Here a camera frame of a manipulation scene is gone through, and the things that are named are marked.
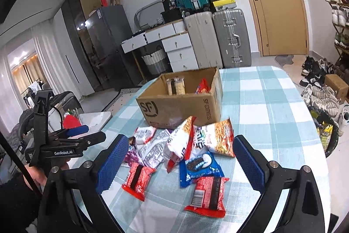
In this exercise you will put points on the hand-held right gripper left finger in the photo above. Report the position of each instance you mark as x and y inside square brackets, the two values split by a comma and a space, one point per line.
[113, 164]

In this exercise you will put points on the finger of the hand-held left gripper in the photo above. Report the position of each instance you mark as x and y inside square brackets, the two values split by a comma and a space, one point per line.
[77, 130]
[92, 138]

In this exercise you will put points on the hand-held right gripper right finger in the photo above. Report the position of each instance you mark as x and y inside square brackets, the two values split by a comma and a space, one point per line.
[249, 164]

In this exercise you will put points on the small red snack packet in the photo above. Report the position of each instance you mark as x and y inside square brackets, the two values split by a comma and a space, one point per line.
[137, 178]

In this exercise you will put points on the large orange white snack bag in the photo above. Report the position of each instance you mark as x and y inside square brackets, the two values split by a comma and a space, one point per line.
[218, 137]
[178, 143]

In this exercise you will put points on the white purple snack packet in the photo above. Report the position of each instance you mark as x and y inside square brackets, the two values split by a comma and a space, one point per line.
[154, 152]

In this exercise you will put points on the white red small packet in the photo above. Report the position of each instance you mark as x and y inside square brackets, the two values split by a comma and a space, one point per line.
[144, 134]

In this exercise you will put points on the blue cookie packet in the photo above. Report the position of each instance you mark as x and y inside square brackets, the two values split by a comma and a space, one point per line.
[200, 167]

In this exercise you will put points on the red black snack packet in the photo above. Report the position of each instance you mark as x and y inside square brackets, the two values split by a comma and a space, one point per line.
[208, 194]

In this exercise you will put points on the brown cardboard box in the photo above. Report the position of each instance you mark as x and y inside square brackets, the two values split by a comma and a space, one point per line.
[174, 110]

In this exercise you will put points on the person's left forearm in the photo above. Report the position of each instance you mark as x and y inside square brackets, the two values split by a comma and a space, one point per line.
[16, 208]

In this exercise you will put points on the person's left hand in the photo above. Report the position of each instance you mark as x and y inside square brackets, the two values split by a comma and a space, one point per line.
[35, 175]

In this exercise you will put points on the red plastic item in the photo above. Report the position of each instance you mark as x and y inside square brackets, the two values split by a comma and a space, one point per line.
[70, 121]

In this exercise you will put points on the white side table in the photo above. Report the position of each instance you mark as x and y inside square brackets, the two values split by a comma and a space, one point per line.
[95, 118]

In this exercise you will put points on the dark chair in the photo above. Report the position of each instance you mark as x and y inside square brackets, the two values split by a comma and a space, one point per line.
[65, 102]

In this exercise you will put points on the clothes rack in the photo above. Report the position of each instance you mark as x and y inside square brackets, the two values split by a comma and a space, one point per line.
[34, 88]

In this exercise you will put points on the striped floor mat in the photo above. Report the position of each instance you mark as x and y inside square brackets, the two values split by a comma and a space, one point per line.
[125, 93]

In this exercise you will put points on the white curtain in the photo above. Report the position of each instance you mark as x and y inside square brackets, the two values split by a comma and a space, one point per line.
[49, 58]

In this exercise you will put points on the black trash bin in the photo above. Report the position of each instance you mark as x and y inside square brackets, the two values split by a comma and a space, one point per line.
[327, 134]

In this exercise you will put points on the red crinkled snack bag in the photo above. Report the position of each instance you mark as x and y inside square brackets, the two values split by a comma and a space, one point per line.
[203, 87]

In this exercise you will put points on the dark refrigerator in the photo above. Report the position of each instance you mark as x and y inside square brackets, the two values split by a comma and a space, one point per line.
[109, 44]

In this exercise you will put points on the dark tall cabinet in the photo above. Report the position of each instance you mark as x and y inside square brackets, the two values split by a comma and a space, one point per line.
[71, 31]

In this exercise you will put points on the woven basket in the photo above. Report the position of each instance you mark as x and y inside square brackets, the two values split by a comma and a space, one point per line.
[155, 61]

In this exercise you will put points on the clear cracker packet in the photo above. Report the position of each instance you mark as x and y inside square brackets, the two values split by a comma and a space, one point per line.
[178, 85]

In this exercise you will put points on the pile of mixed shoes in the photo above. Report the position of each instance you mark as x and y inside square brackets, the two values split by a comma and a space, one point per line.
[321, 93]

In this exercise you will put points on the grey door mat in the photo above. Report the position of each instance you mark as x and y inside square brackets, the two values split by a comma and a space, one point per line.
[283, 59]

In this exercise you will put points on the small cardboard box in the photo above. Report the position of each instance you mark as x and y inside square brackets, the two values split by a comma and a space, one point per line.
[336, 85]

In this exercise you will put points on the white desk with drawers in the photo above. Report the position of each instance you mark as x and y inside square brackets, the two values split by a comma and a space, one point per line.
[174, 44]

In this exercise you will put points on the grey suitcase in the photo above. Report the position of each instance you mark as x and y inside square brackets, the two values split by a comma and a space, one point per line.
[231, 36]

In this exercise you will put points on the white suitcase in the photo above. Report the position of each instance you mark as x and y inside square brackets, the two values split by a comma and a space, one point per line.
[203, 39]

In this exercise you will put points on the wooden shoe rack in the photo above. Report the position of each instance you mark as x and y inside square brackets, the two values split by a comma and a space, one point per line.
[342, 52]

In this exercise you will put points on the black crate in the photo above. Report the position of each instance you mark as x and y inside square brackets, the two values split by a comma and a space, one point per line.
[171, 16]

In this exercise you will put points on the wooden door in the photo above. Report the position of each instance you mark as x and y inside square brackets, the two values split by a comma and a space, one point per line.
[278, 17]

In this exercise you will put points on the black printed bag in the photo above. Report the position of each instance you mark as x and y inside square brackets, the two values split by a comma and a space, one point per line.
[171, 2]

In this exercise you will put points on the shoe rack with shoes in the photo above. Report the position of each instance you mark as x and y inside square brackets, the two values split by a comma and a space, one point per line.
[336, 14]

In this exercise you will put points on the grey hoop frame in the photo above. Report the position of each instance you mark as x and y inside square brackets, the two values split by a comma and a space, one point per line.
[137, 14]

